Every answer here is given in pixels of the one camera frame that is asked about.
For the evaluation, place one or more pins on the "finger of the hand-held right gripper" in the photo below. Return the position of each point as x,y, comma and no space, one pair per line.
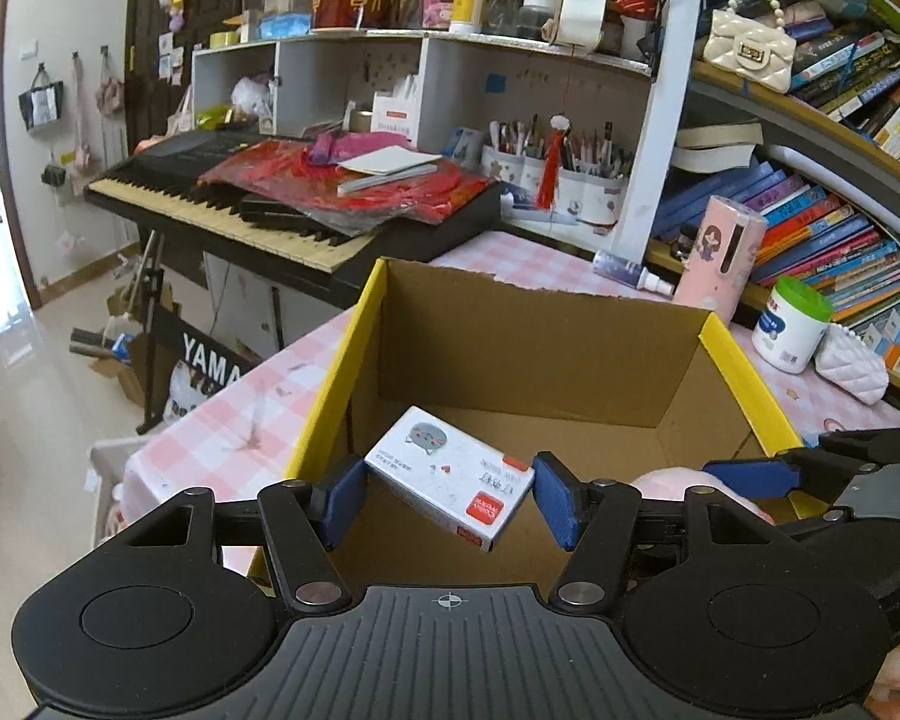
750,476

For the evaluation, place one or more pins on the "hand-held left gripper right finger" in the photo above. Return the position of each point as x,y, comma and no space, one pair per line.
557,499

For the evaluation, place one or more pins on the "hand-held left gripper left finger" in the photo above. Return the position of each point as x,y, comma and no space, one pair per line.
345,501

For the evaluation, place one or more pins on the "pink plush toy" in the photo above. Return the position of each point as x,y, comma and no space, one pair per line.
671,481

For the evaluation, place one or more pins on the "small white staple box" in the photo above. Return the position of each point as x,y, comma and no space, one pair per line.
435,457

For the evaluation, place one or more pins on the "yellow cardboard box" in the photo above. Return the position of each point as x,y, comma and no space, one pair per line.
532,360

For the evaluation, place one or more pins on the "pink checkered tablecloth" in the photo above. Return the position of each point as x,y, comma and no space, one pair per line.
270,390

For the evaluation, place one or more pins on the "white jar with green lid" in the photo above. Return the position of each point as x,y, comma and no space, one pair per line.
787,337

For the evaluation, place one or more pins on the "white quilted pouch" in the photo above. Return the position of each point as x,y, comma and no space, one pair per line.
851,364

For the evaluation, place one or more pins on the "black keyboard stand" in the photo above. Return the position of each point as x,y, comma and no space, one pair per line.
195,367

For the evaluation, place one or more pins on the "pink cartoon dispenser box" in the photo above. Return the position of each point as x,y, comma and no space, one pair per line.
712,262

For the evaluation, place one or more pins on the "white storage bin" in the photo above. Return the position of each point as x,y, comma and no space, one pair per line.
109,487

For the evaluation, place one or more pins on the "small spray bottle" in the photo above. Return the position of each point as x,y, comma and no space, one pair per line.
619,266

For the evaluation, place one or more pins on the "row of colourful books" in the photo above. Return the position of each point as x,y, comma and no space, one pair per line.
817,240

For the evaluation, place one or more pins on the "cardboard box on floor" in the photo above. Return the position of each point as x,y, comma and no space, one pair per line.
124,371

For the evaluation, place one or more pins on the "white pen holder with pens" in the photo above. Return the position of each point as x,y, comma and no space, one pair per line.
600,199

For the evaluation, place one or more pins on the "stack of thick books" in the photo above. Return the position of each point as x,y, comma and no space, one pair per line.
716,146

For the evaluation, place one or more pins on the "red tassel ornament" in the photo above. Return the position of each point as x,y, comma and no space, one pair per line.
552,165

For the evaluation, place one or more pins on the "black electronic keyboard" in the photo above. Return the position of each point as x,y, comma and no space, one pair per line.
187,202

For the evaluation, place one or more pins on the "white booklet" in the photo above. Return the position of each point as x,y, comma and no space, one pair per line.
386,163

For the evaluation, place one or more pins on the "wooden bookshelf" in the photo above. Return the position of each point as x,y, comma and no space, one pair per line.
802,139

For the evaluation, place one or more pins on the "red cloth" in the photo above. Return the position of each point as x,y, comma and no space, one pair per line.
270,165

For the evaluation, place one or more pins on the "magenta cloth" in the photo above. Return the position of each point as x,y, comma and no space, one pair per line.
360,142

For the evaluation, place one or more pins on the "white paper gift bag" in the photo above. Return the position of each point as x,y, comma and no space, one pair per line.
396,116

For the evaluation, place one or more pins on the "row of slanted books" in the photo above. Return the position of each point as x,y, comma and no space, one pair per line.
877,82

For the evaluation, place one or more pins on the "white plastic bag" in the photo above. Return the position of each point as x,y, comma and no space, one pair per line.
251,96

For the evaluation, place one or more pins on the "white desktop shelf unit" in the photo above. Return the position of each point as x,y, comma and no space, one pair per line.
457,90

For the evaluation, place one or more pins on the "small black hanging bag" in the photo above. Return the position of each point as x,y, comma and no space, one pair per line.
54,174

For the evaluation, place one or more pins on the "pink hanging bag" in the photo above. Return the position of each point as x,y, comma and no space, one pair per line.
109,90

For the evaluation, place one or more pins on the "glass jar with white lid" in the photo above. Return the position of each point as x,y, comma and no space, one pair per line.
536,15

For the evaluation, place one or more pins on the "black and white tote bag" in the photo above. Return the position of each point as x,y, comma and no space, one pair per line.
41,101

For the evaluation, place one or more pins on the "white bottle with yellow label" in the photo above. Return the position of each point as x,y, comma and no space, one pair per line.
469,4

